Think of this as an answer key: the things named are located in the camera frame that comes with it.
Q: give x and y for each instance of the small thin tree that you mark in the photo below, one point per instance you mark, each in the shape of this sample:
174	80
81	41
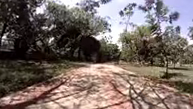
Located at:
167	50

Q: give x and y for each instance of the row of trees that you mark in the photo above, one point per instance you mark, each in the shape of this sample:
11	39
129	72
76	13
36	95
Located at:
159	42
27	21

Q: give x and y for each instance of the grass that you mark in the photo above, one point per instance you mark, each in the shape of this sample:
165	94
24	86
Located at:
183	76
9	74

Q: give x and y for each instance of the dark round bush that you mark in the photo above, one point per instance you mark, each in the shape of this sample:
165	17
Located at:
90	48

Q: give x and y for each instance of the red brick path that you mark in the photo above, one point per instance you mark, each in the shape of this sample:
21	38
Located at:
94	93

